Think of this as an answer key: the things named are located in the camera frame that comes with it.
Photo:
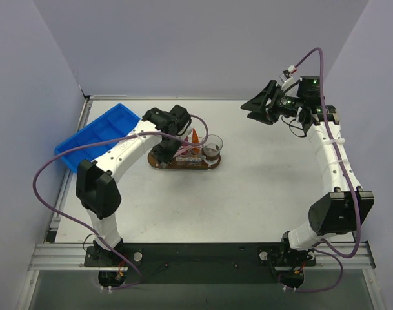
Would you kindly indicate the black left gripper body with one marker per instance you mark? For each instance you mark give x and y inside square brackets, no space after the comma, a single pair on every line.
[164,150]

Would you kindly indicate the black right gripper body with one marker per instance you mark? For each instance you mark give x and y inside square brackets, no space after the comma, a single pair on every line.
[272,105]

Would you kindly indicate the pink toothpaste tube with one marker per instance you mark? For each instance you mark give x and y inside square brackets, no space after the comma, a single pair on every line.
[185,150]

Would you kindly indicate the brown wooden oval tray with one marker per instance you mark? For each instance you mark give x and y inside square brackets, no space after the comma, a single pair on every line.
[174,166]

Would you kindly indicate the orange toothpaste tube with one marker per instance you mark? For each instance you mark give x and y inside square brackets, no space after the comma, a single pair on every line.
[195,140]

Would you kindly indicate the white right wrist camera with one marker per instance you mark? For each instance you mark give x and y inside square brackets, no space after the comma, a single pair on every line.
[287,78]

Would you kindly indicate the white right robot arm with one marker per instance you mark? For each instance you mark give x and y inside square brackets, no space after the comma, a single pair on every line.
[345,204]

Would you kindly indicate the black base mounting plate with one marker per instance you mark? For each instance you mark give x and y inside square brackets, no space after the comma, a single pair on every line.
[196,263]

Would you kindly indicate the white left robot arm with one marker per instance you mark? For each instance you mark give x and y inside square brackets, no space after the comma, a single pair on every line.
[96,185]

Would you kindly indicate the clear textured acrylic holder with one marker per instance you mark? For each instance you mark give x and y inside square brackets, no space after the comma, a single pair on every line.
[186,157]

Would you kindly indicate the clear glass cup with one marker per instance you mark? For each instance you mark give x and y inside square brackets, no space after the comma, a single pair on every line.
[212,148]

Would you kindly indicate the blue plastic divided bin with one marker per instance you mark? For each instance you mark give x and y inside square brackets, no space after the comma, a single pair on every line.
[117,122]

